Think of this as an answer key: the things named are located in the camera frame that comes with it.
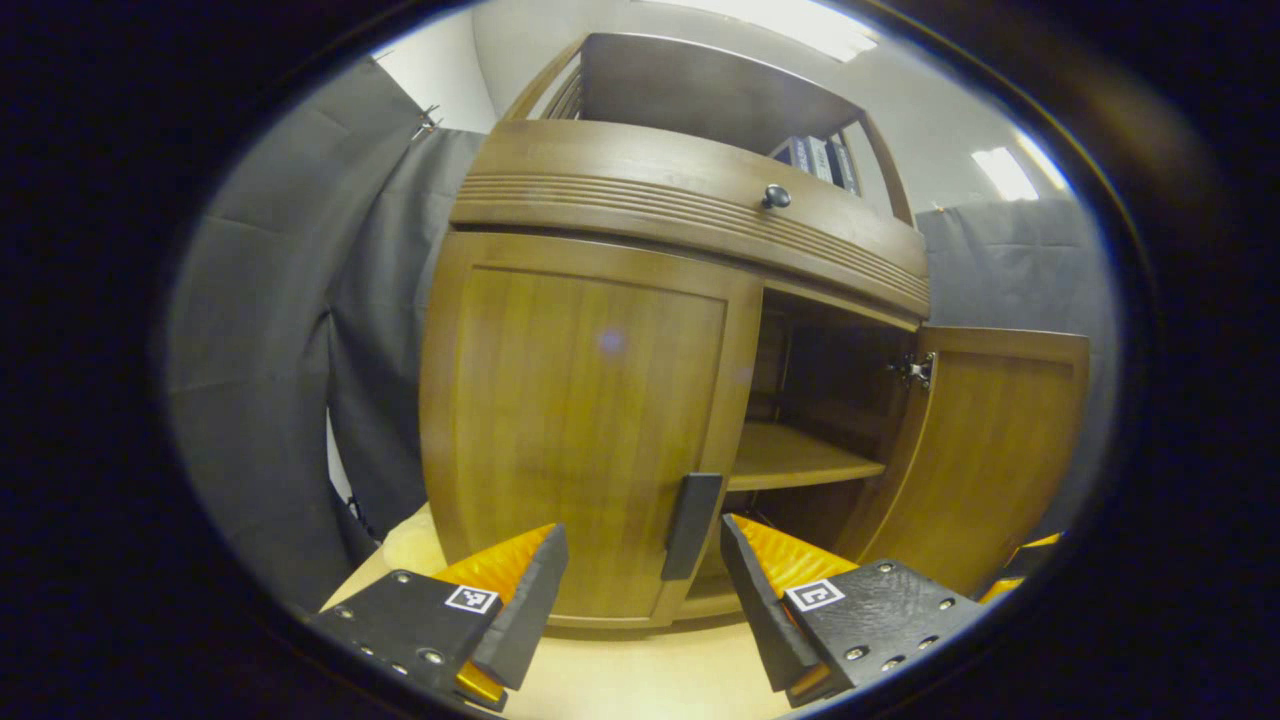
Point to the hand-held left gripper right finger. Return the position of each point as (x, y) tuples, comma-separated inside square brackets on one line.
[(765, 620)]

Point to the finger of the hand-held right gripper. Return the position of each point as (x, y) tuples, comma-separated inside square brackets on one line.
[(1000, 589)]

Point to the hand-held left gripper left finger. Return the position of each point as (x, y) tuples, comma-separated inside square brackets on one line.
[(530, 610)]

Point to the wooden cabinet door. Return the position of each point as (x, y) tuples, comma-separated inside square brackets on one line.
[(580, 430), (990, 460)]

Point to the wooden double-door shoe cabinet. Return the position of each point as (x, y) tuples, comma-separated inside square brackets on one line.
[(700, 90)]

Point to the wooden inner cabinet shelf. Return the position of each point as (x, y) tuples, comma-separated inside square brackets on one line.
[(790, 460)]

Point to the metal door hinge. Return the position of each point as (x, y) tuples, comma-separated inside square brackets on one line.
[(912, 371)]

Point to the wooden cabinet drawer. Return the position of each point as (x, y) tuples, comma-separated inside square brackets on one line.
[(620, 170)]

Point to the black backdrop cloth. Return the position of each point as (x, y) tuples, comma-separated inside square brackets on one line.
[(260, 350)]

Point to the small ceiling light panel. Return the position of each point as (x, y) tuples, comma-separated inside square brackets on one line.
[(1005, 175)]

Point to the black round drawer knob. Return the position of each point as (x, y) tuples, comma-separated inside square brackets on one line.
[(775, 197)]

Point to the dark blue book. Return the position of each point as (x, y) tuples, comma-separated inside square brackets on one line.
[(845, 168), (792, 153)]

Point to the pale spine book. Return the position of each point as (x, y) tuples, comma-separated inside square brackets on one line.
[(819, 160)]

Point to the black cloth clip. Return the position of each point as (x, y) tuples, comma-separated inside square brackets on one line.
[(428, 120)]

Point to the long ceiling light panel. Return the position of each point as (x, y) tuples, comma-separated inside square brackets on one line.
[(790, 20)]

